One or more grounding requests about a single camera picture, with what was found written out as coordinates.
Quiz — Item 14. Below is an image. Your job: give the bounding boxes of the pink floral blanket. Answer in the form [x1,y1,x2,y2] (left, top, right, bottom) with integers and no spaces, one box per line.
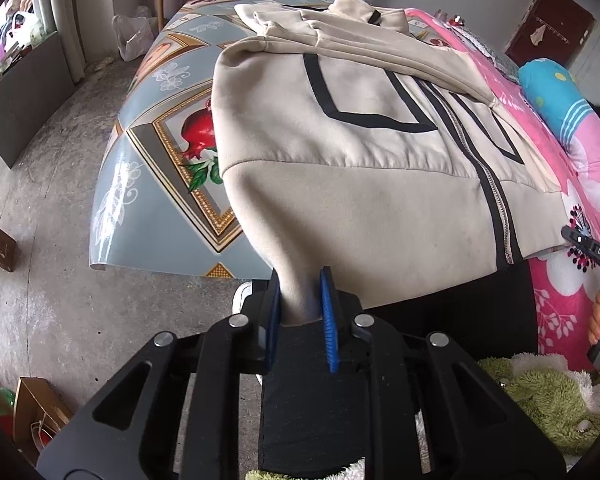
[405,7,600,371]

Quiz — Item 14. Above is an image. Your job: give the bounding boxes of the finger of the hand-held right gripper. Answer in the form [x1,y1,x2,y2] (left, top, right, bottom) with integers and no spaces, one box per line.
[561,226,593,257]

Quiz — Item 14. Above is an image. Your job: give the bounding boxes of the dark red door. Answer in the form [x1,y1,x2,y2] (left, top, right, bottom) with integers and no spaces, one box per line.
[505,0,596,68]

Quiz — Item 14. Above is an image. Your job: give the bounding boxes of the blue striped pillow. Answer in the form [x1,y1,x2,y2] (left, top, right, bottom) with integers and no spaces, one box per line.
[519,57,600,156]

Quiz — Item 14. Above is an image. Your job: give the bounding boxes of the dark low cabinet with clutter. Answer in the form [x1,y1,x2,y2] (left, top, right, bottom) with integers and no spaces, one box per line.
[0,32,77,170]

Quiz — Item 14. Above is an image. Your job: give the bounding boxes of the grey curtain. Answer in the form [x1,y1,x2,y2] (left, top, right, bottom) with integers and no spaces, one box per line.
[34,0,88,83]

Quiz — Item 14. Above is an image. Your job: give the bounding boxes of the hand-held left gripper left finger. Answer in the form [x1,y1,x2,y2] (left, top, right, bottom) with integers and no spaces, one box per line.
[36,269,282,480]

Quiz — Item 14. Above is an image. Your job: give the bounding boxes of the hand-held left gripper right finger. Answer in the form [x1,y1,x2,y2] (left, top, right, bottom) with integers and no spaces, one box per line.
[320,266,566,480]

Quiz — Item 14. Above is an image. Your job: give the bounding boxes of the beige zip jacket black trim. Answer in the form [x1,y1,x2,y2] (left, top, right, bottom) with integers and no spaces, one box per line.
[214,0,581,328]

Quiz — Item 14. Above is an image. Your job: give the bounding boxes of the white lace cloth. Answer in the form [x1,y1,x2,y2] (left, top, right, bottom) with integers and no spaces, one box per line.
[457,27,518,68]

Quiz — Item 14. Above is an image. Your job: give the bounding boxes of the person's black pants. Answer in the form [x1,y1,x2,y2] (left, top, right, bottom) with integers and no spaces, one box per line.
[232,260,538,480]

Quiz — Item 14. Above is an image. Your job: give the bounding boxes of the patterned plastic tablecloth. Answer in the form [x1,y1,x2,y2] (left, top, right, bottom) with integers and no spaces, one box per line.
[89,0,448,281]

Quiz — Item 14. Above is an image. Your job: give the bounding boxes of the clear plastic bag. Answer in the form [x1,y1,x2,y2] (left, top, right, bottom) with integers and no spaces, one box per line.
[112,6,157,62]

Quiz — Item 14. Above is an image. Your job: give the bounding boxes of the white plastic bag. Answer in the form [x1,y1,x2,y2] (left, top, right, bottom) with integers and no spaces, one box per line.
[10,10,46,45]

